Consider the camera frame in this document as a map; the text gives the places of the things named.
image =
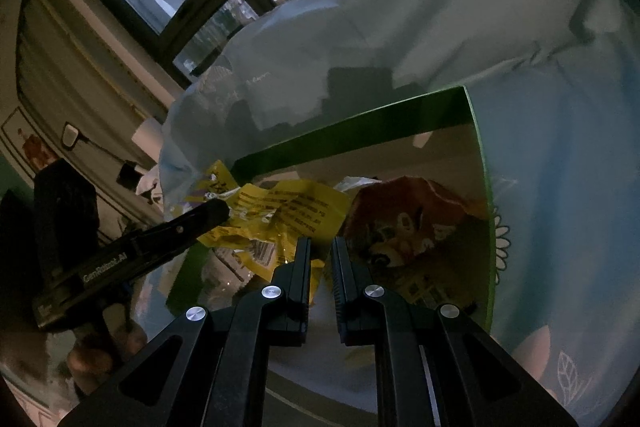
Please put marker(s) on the blue floral bedsheet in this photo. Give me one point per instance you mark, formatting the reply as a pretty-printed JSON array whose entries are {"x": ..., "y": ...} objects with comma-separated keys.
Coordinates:
[{"x": 450, "y": 22}]

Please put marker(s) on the red wall decoration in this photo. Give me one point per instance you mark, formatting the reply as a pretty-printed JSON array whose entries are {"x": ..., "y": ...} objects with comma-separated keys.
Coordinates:
[{"x": 36, "y": 152}]

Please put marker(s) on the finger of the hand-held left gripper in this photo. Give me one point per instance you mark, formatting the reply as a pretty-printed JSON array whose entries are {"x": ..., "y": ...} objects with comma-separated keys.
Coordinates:
[{"x": 190, "y": 224}]

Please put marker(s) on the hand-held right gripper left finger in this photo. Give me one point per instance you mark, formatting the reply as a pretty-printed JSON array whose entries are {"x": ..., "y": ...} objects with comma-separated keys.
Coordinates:
[{"x": 302, "y": 287}]

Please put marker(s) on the green cardboard box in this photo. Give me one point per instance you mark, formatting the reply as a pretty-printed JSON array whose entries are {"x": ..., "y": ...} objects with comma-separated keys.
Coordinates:
[{"x": 360, "y": 132}]

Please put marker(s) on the wall-mounted oval device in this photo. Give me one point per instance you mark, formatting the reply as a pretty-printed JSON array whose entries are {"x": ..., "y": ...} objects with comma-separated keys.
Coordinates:
[{"x": 71, "y": 137}]

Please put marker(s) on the red brown snack packet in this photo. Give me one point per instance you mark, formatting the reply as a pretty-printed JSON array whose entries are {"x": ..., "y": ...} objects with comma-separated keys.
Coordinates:
[{"x": 415, "y": 222}]

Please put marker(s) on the plain white snack packet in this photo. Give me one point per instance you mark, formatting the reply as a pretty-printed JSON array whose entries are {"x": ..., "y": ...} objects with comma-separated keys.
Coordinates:
[{"x": 357, "y": 184}]

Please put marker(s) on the person's left hand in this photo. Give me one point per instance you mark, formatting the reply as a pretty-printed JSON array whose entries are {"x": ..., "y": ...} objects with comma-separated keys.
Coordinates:
[{"x": 100, "y": 357}]

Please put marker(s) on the yellow snack packet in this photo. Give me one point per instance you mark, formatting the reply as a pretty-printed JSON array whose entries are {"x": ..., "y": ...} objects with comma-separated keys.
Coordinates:
[{"x": 290, "y": 212}]

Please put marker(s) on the black device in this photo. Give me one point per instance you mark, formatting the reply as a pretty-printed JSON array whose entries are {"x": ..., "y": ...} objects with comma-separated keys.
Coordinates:
[{"x": 129, "y": 174}]

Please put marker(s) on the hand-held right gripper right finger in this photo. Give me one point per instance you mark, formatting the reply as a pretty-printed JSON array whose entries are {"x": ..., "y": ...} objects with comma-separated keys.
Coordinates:
[{"x": 342, "y": 287}]

